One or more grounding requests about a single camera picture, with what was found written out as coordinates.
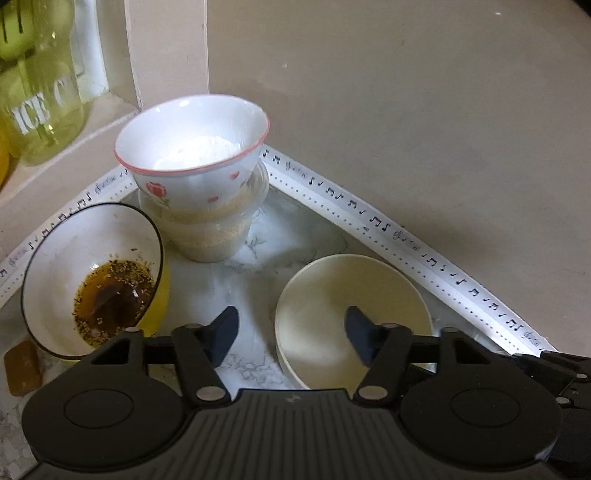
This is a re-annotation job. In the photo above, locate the music note edge tape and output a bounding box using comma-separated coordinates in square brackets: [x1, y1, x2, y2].
[0, 144, 560, 301]

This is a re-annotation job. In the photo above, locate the yellow bowl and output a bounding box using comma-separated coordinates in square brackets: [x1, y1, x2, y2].
[21, 203, 171, 361]

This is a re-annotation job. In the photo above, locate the brown block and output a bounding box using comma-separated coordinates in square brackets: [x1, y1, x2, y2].
[4, 342, 43, 397]

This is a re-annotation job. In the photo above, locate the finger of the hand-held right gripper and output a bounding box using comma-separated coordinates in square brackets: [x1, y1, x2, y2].
[505, 351, 591, 398]

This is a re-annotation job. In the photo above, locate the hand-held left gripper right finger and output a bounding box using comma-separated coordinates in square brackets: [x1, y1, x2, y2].
[345, 306, 500, 409]

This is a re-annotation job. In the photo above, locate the clear plastic grain container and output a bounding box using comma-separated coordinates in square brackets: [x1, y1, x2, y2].
[137, 159, 270, 264]

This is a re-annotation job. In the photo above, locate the white floral bowl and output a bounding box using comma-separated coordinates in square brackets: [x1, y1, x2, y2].
[115, 95, 271, 209]

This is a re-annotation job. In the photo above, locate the cream bowl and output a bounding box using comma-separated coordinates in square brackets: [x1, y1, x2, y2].
[274, 254, 434, 391]

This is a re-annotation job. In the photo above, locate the yellow-green plastic jar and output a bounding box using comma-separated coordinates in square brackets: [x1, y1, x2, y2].
[0, 0, 89, 168]

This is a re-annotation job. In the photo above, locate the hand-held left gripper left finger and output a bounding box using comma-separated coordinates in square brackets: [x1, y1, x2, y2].
[90, 306, 240, 409]

